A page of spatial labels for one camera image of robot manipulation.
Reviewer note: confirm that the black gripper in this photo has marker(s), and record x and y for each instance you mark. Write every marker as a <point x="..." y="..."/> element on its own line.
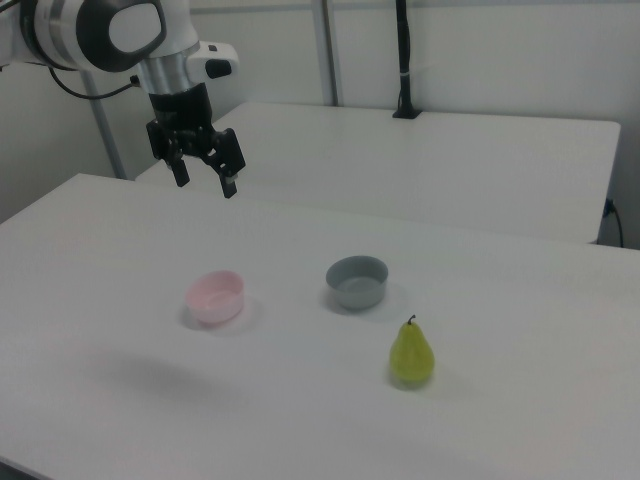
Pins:
<point x="180" y="112"/>

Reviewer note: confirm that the green pear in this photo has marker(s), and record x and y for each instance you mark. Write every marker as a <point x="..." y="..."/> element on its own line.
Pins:
<point x="411" y="357"/>

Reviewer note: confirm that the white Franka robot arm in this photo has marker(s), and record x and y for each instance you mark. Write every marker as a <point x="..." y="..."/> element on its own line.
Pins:
<point x="60" y="30"/>

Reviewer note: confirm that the pink plastic bowl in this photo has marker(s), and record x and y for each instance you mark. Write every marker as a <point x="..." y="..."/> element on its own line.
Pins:
<point x="215" y="310"/>

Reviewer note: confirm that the grey plastic bowl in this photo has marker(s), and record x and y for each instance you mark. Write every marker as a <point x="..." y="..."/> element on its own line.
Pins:
<point x="357" y="299"/>

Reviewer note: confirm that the grey metal frame post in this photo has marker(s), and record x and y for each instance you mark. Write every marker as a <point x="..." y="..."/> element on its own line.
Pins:
<point x="328" y="50"/>
<point x="104" y="135"/>

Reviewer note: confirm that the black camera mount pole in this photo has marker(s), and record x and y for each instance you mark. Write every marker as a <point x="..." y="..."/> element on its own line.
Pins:
<point x="405" y="85"/>

